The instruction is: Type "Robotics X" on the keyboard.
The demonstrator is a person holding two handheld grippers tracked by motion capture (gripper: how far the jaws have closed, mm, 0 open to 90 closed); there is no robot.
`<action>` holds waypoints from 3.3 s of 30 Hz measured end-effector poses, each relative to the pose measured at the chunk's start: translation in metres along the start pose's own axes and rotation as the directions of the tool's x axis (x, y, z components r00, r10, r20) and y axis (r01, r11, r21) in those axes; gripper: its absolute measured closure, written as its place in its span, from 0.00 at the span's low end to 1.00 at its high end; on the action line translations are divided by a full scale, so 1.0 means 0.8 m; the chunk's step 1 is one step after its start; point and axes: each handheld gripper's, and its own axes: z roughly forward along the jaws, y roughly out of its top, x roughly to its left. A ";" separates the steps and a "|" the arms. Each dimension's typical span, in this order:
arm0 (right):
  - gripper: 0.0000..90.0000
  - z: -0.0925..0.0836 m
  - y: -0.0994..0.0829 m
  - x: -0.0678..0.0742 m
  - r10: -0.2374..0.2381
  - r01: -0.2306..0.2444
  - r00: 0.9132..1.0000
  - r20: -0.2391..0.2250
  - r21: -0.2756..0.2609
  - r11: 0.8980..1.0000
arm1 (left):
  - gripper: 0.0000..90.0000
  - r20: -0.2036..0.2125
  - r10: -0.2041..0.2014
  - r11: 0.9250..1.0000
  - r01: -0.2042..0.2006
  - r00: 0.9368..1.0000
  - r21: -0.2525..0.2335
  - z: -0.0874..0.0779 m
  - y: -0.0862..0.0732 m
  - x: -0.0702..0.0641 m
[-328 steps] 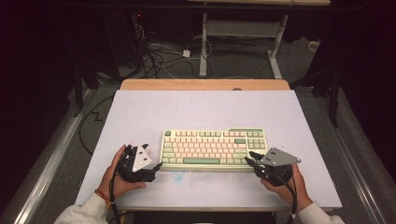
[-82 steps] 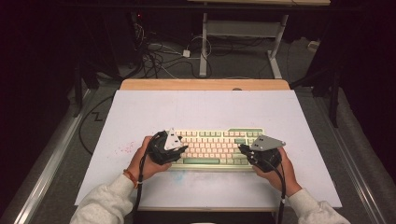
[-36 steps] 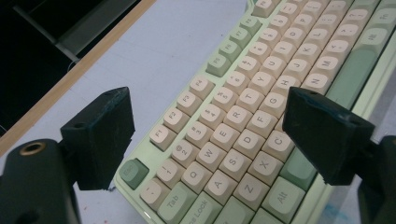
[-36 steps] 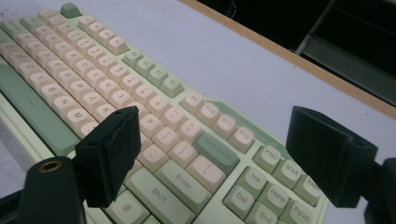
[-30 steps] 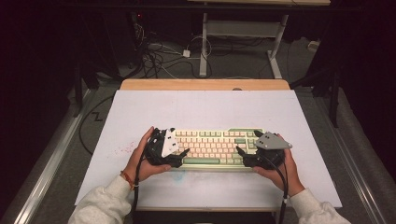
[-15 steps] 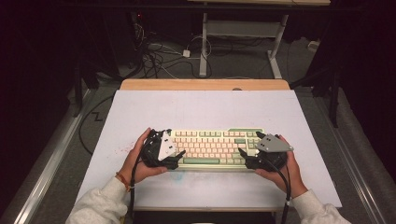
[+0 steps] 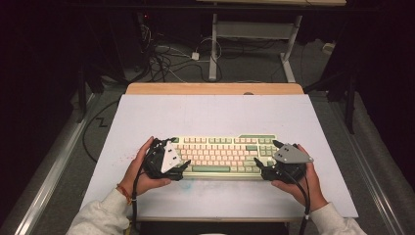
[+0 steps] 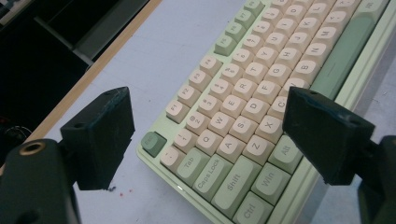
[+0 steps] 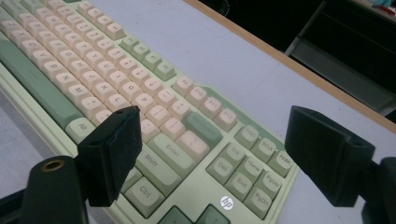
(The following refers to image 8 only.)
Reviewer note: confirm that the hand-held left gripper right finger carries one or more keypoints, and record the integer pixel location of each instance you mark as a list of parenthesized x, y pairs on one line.
[(323, 137)]

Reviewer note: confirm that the green and cream mechanical keyboard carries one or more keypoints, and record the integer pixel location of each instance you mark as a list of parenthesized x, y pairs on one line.
[(243, 90)]

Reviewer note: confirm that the grey metal floor rail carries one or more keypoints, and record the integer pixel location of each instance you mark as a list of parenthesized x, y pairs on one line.
[(109, 29)]

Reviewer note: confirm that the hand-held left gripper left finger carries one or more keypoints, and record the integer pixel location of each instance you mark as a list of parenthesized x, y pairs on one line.
[(99, 140)]

